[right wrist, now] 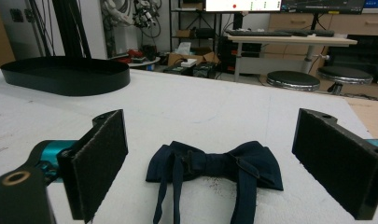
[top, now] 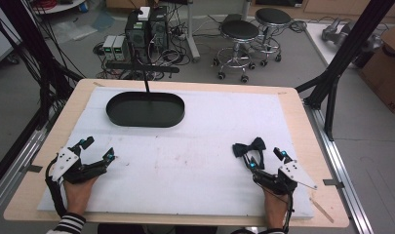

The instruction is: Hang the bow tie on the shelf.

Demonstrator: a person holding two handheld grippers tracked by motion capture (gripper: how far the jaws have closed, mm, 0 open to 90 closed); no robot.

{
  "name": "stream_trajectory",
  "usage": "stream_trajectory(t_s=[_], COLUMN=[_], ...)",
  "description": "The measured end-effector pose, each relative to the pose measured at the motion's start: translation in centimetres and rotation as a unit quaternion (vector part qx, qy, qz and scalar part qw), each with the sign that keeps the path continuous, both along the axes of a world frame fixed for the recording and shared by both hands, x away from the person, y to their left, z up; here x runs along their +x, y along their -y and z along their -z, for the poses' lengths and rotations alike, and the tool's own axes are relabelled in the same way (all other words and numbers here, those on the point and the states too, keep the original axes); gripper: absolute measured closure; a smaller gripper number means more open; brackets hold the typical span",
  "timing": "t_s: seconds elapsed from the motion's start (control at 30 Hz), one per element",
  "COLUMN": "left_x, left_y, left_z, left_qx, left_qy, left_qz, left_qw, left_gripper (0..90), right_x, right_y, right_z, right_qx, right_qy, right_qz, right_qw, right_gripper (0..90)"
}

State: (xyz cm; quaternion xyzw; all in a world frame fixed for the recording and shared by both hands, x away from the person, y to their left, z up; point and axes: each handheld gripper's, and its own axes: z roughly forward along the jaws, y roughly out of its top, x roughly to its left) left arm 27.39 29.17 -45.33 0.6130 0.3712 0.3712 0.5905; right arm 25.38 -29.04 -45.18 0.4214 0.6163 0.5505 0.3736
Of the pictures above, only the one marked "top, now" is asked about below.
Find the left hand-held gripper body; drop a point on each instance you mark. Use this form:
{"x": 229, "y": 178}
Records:
{"x": 71, "y": 167}

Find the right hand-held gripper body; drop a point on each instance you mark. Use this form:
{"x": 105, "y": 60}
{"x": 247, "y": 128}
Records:
{"x": 283, "y": 177}

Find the black bow tie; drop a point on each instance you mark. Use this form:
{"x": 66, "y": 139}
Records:
{"x": 248, "y": 148}

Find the person's left hand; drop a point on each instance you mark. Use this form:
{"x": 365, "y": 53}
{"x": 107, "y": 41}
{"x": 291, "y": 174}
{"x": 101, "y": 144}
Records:
{"x": 78, "y": 195}

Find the person's right hand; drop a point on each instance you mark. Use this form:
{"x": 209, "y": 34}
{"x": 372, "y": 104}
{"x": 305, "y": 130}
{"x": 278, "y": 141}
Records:
{"x": 275, "y": 209}

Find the black tape piece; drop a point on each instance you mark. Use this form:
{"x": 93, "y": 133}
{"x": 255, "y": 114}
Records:
{"x": 34, "y": 168}
{"x": 333, "y": 183}

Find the thin wooden stick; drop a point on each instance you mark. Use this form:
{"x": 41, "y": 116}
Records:
{"x": 322, "y": 210}

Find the black oval tray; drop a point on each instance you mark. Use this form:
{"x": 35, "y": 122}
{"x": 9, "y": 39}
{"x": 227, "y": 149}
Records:
{"x": 145, "y": 110}

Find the white foam mat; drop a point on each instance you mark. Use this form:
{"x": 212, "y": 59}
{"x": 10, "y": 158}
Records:
{"x": 185, "y": 162}

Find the grey power supply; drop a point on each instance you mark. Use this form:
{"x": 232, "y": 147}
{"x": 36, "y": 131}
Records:
{"x": 109, "y": 48}
{"x": 120, "y": 48}

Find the black computer tower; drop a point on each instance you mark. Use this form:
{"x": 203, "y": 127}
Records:
{"x": 159, "y": 31}
{"x": 136, "y": 31}

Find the black round stool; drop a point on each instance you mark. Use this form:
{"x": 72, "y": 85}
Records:
{"x": 240, "y": 31}
{"x": 272, "y": 16}

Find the brown cardboard box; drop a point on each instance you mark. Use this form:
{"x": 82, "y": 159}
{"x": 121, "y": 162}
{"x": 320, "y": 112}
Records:
{"x": 385, "y": 71}

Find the blue tape roll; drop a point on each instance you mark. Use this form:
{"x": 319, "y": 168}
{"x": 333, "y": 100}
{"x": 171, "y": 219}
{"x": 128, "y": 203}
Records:
{"x": 83, "y": 6}

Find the white box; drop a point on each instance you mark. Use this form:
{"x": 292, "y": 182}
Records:
{"x": 144, "y": 13}

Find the grey table leg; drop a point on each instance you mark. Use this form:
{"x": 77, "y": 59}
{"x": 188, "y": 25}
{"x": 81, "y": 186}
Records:
{"x": 192, "y": 32}

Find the aluminium rail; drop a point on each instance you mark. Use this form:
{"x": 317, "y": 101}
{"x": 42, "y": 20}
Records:
{"x": 339, "y": 162}
{"x": 13, "y": 165}

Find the black camera bar stand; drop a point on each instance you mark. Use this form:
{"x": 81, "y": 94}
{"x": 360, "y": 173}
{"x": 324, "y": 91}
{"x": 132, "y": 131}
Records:
{"x": 143, "y": 67}

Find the black metal frame post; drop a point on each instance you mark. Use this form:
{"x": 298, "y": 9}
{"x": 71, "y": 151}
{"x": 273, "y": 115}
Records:
{"x": 29, "y": 48}
{"x": 344, "y": 55}

